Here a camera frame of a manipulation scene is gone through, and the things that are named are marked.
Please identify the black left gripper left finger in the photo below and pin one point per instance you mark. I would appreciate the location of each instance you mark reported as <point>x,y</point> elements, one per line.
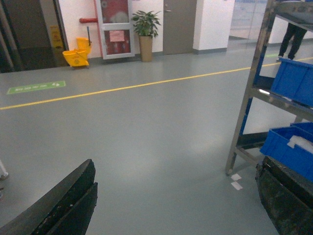
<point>65,210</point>

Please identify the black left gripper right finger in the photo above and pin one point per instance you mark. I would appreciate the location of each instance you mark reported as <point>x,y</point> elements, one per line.
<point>286,196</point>

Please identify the lower blue bin on shelf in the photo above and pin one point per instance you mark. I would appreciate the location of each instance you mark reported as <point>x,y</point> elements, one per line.
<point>280,145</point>

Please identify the blue bin on shelf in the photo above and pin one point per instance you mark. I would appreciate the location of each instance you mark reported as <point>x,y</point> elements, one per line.
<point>294,80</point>
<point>280,145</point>

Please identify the upper blue bin on shelf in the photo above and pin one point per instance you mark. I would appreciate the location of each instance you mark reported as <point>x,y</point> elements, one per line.
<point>294,80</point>

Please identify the steel storage shelf rack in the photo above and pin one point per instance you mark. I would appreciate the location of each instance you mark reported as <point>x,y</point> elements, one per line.
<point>300,14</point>

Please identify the green floor sign sticker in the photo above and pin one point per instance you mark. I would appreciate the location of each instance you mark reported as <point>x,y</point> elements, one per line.
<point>36,87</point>

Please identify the yellow mop bucket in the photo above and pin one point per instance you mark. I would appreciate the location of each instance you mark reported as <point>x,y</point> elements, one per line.
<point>79,56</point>

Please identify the person legs dark trousers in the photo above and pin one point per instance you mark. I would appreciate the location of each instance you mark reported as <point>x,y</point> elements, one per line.
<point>295,32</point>

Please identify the yellow wet floor sign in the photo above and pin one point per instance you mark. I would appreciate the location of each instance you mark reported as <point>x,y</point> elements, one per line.
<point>56,37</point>

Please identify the potted green plant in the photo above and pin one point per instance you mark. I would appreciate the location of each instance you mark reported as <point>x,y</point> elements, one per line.
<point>145,26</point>

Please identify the grey door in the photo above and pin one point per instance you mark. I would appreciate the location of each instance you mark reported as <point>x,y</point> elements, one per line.
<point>178,26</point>

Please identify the fire hose cabinet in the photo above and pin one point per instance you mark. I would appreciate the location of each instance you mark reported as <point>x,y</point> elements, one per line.
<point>115,28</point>

